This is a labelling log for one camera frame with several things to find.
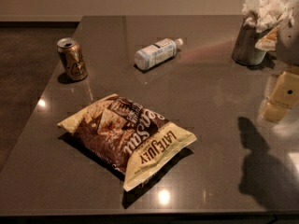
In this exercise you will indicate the brown chip bag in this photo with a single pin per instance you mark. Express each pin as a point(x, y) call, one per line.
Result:
point(135, 141)

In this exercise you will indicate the blue plastic water bottle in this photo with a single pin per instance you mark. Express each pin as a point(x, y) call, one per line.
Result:
point(156, 53)

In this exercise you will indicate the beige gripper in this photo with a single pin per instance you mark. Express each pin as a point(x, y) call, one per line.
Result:
point(289, 46)

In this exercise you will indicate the metal napkin holder cup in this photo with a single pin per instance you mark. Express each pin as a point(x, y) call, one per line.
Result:
point(244, 51)

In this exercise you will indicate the gold soda can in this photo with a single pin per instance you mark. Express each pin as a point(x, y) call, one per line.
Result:
point(70, 54)

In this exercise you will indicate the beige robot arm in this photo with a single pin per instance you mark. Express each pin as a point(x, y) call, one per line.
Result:
point(287, 47)

